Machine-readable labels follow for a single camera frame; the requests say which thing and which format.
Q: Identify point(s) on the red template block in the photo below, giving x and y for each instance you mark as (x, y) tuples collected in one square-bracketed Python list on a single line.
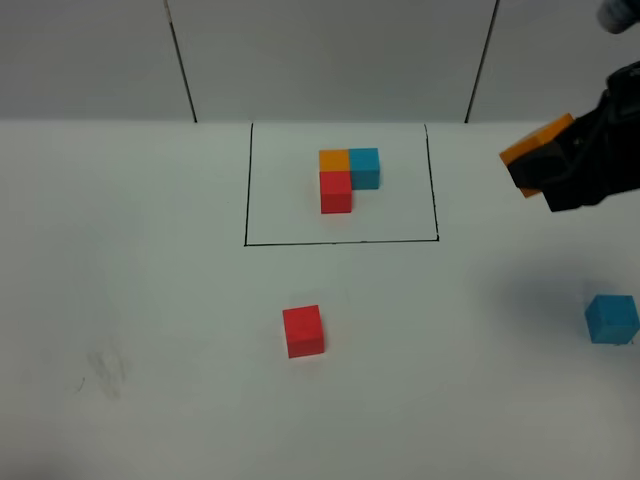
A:
[(335, 192)]

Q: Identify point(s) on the blue template block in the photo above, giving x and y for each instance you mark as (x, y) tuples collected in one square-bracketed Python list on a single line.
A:
[(364, 168)]

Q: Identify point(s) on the orange template block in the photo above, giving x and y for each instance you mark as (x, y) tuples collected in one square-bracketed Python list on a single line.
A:
[(334, 160)]

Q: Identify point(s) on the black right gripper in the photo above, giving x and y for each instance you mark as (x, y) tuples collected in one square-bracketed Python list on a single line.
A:
[(607, 152)]

